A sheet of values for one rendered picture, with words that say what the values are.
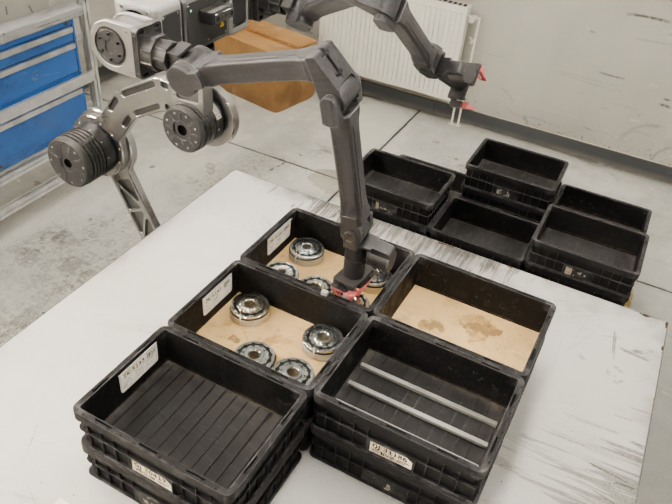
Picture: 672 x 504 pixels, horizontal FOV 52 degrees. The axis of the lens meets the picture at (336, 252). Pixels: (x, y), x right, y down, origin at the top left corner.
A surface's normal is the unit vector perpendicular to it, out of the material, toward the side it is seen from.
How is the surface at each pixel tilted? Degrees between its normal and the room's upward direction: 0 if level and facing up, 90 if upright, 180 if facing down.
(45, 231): 0
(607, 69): 90
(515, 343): 0
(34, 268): 0
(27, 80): 90
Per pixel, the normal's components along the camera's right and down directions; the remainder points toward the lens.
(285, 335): 0.07, -0.79
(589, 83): -0.46, 0.51
